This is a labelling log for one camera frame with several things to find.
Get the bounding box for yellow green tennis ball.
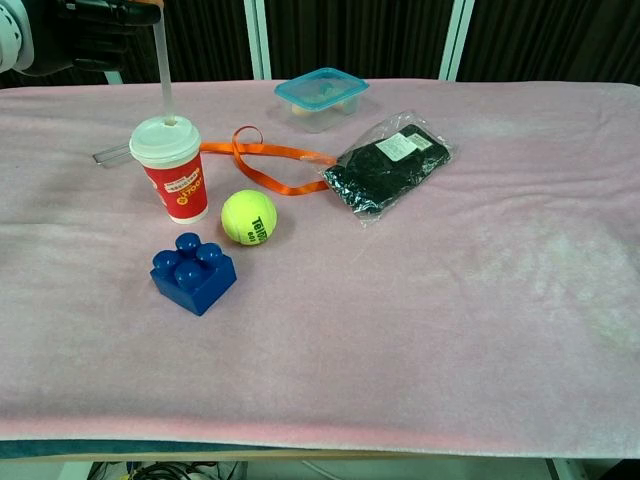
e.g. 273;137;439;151
220;188;278;247

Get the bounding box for white frame post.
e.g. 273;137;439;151
243;0;273;81
437;0;476;82

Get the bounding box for clear box with blue lid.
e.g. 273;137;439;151
273;67;371;134

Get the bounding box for black item in plastic bag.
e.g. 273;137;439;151
318;110;459;229

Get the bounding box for black cables under table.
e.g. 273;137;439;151
89;460;249;480

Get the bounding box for translucent white straw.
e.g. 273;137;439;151
152;8;177;126

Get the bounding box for red paper cup white lid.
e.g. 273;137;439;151
128;115;210;225

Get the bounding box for pink fleece table cloth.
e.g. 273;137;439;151
0;78;640;460

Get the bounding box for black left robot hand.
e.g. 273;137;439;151
30;0;164;77

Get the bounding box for blue toy building block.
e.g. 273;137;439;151
149;232;238;317

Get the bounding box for clear lanyard badge clip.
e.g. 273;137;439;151
92;141;134;168

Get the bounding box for orange ribbon lanyard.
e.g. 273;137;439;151
199;126;339;197

